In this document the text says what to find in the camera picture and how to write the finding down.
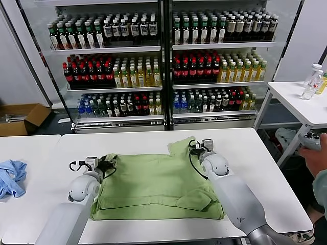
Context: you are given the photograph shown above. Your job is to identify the yellow drink bottle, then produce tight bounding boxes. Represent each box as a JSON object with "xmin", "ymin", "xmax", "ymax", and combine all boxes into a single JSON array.
[{"xmin": 314, "ymin": 72, "xmax": 327, "ymax": 95}]

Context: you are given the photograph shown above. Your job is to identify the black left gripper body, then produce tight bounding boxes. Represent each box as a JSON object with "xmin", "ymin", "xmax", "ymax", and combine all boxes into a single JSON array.
[{"xmin": 95, "ymin": 161, "xmax": 111, "ymax": 178}]

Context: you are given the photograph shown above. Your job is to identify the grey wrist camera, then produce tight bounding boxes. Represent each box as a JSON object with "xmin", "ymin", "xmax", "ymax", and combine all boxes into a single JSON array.
[
  {"xmin": 201, "ymin": 139, "xmax": 214, "ymax": 152},
  {"xmin": 78, "ymin": 157, "xmax": 99, "ymax": 171}
]

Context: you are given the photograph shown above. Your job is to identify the grey game controller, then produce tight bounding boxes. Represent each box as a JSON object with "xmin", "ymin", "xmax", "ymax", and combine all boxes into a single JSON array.
[{"xmin": 298, "ymin": 131, "xmax": 322, "ymax": 151}]

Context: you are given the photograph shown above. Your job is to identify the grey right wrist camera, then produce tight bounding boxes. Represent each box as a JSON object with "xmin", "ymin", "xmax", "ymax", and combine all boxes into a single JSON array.
[{"xmin": 201, "ymin": 139, "xmax": 214, "ymax": 152}]

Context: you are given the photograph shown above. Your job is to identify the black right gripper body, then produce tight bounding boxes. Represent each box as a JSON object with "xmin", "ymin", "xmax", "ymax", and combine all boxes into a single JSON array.
[{"xmin": 191, "ymin": 142, "xmax": 205, "ymax": 158}]

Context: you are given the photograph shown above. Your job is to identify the person leg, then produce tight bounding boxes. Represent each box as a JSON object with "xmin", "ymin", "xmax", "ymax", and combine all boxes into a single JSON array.
[{"xmin": 303, "ymin": 188, "xmax": 327, "ymax": 225}]

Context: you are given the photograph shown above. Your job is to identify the dark bottle beige label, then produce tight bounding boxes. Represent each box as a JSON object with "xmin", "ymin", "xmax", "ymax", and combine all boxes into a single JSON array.
[
  {"xmin": 235, "ymin": 16, "xmax": 245, "ymax": 41},
  {"xmin": 226, "ymin": 16, "xmax": 236, "ymax": 41}
]

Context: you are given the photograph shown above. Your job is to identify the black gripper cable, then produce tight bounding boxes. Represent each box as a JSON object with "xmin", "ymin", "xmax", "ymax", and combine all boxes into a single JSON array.
[
  {"xmin": 188, "ymin": 145, "xmax": 210, "ymax": 180},
  {"xmin": 102, "ymin": 163, "xmax": 118, "ymax": 180}
]

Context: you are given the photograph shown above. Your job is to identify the glass beverage display cabinet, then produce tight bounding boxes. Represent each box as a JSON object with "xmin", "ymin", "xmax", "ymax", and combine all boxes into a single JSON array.
[{"xmin": 15, "ymin": 0, "xmax": 306, "ymax": 135}]

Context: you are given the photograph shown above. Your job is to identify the yellow tea bottle green label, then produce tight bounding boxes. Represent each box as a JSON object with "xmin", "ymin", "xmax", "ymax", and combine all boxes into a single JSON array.
[
  {"xmin": 235, "ymin": 61, "xmax": 243, "ymax": 82},
  {"xmin": 258, "ymin": 60, "xmax": 267, "ymax": 81},
  {"xmin": 227, "ymin": 62, "xmax": 236, "ymax": 83},
  {"xmin": 250, "ymin": 60, "xmax": 259, "ymax": 82},
  {"xmin": 113, "ymin": 66, "xmax": 122, "ymax": 88},
  {"xmin": 136, "ymin": 65, "xmax": 146, "ymax": 87},
  {"xmin": 121, "ymin": 66, "xmax": 130, "ymax": 88},
  {"xmin": 153, "ymin": 64, "xmax": 162, "ymax": 86},
  {"xmin": 145, "ymin": 65, "xmax": 154, "ymax": 87},
  {"xmin": 219, "ymin": 62, "xmax": 228, "ymax": 83},
  {"xmin": 129, "ymin": 66, "xmax": 137, "ymax": 88},
  {"xmin": 242, "ymin": 61, "xmax": 251, "ymax": 82}
]

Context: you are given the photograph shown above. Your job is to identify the green cap white label bottle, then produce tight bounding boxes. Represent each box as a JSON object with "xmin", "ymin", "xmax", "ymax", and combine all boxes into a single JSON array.
[
  {"xmin": 75, "ymin": 22, "xmax": 87, "ymax": 49},
  {"xmin": 172, "ymin": 19, "xmax": 182, "ymax": 44},
  {"xmin": 85, "ymin": 22, "xmax": 96, "ymax": 48},
  {"xmin": 209, "ymin": 17, "xmax": 218, "ymax": 43},
  {"xmin": 191, "ymin": 18, "xmax": 200, "ymax": 44},
  {"xmin": 200, "ymin": 17, "xmax": 209, "ymax": 44},
  {"xmin": 49, "ymin": 25, "xmax": 60, "ymax": 51},
  {"xmin": 94, "ymin": 21, "xmax": 105, "ymax": 48},
  {"xmin": 181, "ymin": 18, "xmax": 191, "ymax": 44},
  {"xmin": 65, "ymin": 23, "xmax": 77, "ymax": 50},
  {"xmin": 57, "ymin": 24, "xmax": 68, "ymax": 50},
  {"xmin": 218, "ymin": 17, "xmax": 227, "ymax": 43}
]

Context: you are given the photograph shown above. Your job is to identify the crumpled light blue garment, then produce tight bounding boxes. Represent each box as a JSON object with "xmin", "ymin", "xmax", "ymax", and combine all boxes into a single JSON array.
[{"xmin": 0, "ymin": 159, "xmax": 28, "ymax": 199}]

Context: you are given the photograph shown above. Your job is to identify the red item under table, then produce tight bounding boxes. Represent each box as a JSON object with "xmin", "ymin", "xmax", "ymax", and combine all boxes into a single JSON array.
[{"xmin": 269, "ymin": 131, "xmax": 282, "ymax": 154}]

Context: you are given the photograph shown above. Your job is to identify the open cardboard box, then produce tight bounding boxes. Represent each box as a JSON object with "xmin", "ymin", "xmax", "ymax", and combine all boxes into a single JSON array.
[{"xmin": 0, "ymin": 103, "xmax": 53, "ymax": 136}]

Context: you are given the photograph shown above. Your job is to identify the white green sneaker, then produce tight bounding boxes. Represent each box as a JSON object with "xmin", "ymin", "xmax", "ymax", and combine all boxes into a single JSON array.
[{"xmin": 288, "ymin": 228, "xmax": 315, "ymax": 244}]

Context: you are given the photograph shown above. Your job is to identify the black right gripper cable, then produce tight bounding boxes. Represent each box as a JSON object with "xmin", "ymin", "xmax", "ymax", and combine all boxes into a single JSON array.
[{"xmin": 188, "ymin": 145, "xmax": 210, "ymax": 180}]

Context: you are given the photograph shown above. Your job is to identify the forearm in grey-green sleeve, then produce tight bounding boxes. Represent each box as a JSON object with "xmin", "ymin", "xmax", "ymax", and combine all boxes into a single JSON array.
[{"xmin": 313, "ymin": 169, "xmax": 327, "ymax": 212}]

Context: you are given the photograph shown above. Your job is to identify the white side table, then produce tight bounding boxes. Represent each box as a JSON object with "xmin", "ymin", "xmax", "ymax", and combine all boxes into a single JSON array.
[{"xmin": 254, "ymin": 81, "xmax": 327, "ymax": 168}]

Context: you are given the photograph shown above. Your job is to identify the dark bottle blue white label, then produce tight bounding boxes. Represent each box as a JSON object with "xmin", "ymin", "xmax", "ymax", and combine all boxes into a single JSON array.
[
  {"xmin": 130, "ymin": 18, "xmax": 140, "ymax": 42},
  {"xmin": 149, "ymin": 17, "xmax": 158, "ymax": 41},
  {"xmin": 244, "ymin": 15, "xmax": 253, "ymax": 41},
  {"xmin": 112, "ymin": 19, "xmax": 121, "ymax": 42},
  {"xmin": 103, "ymin": 19, "xmax": 113, "ymax": 43},
  {"xmin": 261, "ymin": 15, "xmax": 271, "ymax": 40},
  {"xmin": 120, "ymin": 18, "xmax": 129, "ymax": 42},
  {"xmin": 269, "ymin": 14, "xmax": 279, "ymax": 40},
  {"xmin": 252, "ymin": 15, "xmax": 262, "ymax": 41},
  {"xmin": 139, "ymin": 17, "xmax": 149, "ymax": 41}
]

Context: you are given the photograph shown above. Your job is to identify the light green polo shirt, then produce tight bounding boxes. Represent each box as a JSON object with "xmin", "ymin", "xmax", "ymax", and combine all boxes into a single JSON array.
[{"xmin": 89, "ymin": 136, "xmax": 225, "ymax": 222}]

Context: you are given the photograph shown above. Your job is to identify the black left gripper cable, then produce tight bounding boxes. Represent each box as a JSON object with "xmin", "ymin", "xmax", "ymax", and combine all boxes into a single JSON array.
[{"xmin": 102, "ymin": 163, "xmax": 118, "ymax": 180}]

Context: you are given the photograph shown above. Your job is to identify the person hand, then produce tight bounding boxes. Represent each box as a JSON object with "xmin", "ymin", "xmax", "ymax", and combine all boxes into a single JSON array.
[{"xmin": 298, "ymin": 134, "xmax": 327, "ymax": 177}]

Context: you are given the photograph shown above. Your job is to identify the clear bottle white cap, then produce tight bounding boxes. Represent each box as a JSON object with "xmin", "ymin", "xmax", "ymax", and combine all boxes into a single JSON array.
[{"xmin": 303, "ymin": 63, "xmax": 323, "ymax": 87}]

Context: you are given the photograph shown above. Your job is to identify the clear bottle red label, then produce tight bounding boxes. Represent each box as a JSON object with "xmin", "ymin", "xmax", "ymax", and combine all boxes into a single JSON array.
[{"xmin": 301, "ymin": 69, "xmax": 324, "ymax": 100}]

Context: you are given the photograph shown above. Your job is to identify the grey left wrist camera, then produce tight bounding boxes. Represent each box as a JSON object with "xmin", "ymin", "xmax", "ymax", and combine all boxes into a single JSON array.
[{"xmin": 78, "ymin": 157, "xmax": 99, "ymax": 171}]

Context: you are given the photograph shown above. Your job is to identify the pale cloth pile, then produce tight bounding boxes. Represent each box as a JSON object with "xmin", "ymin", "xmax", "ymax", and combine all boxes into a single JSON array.
[{"xmin": 274, "ymin": 127, "xmax": 306, "ymax": 154}]

